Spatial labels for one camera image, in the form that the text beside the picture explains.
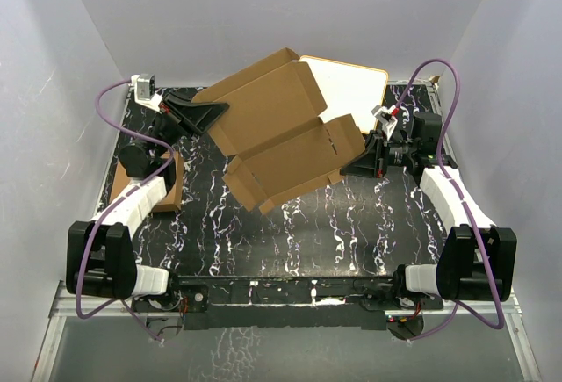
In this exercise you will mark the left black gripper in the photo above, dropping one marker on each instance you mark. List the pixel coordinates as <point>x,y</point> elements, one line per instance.
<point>189,115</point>

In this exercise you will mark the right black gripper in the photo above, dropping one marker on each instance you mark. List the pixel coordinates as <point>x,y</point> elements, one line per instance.
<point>371,163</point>

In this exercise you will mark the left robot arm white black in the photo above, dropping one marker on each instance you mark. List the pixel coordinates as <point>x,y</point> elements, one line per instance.
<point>100,258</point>

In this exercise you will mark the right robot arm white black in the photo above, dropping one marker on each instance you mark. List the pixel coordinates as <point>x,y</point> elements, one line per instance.
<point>478,258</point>

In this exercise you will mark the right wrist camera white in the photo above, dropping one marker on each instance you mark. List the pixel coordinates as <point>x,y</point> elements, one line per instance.
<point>386,116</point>

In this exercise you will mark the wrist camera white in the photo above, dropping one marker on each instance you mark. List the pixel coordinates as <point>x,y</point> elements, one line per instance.
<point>145,88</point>
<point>386,116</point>

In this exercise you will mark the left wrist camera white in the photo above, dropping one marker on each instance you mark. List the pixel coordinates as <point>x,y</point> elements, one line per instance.
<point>145,88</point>

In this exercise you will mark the white board yellow frame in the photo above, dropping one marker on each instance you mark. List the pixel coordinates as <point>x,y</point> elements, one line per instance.
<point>348,89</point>

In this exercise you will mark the black base frame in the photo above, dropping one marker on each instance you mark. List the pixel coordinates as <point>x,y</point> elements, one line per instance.
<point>295,302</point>

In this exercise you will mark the aluminium rail frame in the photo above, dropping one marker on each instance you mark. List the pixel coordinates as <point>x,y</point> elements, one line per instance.
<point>94,340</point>

